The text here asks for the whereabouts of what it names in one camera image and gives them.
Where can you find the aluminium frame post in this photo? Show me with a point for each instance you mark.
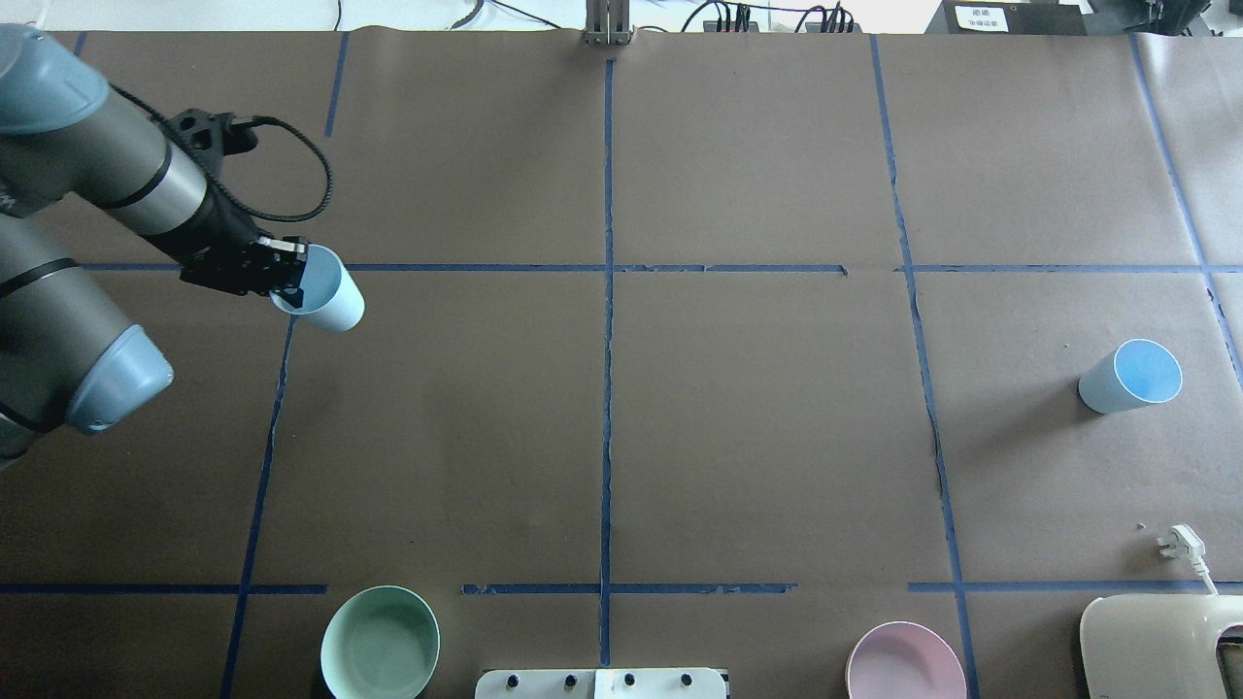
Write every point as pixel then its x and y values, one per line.
pixel 607 23

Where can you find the cream white toaster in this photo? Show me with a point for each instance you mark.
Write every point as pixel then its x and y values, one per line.
pixel 1149 645

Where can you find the pink bowl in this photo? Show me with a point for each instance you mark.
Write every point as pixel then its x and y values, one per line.
pixel 904 660

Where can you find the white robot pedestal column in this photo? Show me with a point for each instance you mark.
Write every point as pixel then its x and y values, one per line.
pixel 659 682

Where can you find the mint green bowl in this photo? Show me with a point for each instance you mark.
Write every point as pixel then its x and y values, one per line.
pixel 382 643

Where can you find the black box with label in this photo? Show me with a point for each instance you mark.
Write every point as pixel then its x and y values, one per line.
pixel 1006 17

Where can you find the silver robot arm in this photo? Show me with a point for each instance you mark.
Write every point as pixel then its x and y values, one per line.
pixel 81 154

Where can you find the light blue cup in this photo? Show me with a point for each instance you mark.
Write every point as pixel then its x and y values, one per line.
pixel 331 299
pixel 1139 373

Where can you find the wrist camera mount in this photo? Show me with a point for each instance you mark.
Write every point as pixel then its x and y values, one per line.
pixel 209 138

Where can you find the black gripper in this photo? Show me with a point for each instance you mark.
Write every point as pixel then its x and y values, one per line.
pixel 221 246

